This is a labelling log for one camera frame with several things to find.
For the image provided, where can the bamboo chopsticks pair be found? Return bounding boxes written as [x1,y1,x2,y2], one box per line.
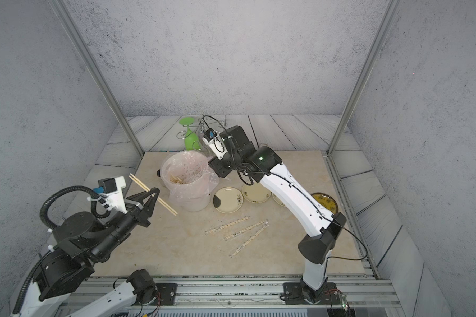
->
[128,173,179,217]

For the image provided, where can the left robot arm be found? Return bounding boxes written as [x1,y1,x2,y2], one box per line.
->
[11,186,160,316]

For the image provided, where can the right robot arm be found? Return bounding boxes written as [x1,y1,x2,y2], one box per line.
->
[202,125,346,304]

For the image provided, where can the wrapped chopsticks left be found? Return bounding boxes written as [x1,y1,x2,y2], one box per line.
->
[205,216,251,235]

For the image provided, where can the wrapped chopsticks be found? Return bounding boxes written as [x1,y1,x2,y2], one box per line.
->
[230,223,268,258]
[224,220,268,241]
[205,216,251,235]

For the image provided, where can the wrapped chopsticks middle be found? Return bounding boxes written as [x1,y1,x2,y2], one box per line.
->
[224,220,268,241]

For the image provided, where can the wrapped chopsticks right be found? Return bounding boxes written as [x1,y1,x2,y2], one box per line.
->
[230,223,268,258]

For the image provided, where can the cream plate with dark patch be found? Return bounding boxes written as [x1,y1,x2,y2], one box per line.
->
[212,187,244,214]

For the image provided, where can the cream plate with characters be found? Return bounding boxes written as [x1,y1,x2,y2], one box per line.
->
[241,183,272,204]
[272,194,286,207]

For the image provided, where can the chrome cup holder stand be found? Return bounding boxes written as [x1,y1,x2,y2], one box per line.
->
[176,116,223,157]

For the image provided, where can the yellow plate brown rim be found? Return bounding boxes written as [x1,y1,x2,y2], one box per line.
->
[312,192,339,215]

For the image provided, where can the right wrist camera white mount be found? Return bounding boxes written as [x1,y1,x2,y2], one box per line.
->
[202,128,227,160]

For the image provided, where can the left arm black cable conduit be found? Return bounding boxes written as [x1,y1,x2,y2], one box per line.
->
[39,185,112,231]

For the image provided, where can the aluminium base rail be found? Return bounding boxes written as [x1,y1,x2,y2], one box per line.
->
[59,274,401,317]

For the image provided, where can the left aluminium frame post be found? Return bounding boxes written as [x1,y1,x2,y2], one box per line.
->
[49,0,145,157]

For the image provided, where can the aluminium frame post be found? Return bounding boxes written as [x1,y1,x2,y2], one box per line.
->
[327,0,400,157]
[49,0,145,157]

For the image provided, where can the right aluminium frame post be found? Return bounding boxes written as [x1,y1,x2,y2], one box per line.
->
[327,0,400,157]

